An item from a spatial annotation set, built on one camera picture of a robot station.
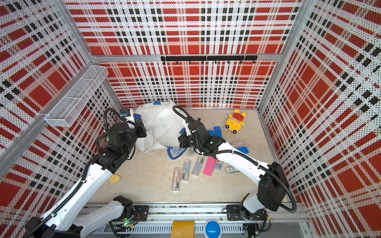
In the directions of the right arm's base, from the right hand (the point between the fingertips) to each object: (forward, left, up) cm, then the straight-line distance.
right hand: (180, 139), depth 76 cm
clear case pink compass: (-14, +4, -21) cm, 26 cm away
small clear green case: (+4, -4, -22) cm, 22 cm away
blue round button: (-37, -16, -20) cm, 45 cm away
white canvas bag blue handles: (+16, +13, -8) cm, 22 cm away
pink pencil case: (-6, -16, -21) cm, 27 cm away
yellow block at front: (-37, -2, -23) cm, 44 cm away
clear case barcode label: (-8, -29, -21) cm, 37 cm away
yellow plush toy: (+24, -35, -17) cm, 45 cm away
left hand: (+5, +18, +10) cm, 21 cm away
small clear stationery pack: (-5, -22, -23) cm, 32 cm away
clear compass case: (-9, -2, -22) cm, 24 cm away
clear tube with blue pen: (-5, -9, -22) cm, 24 cm away
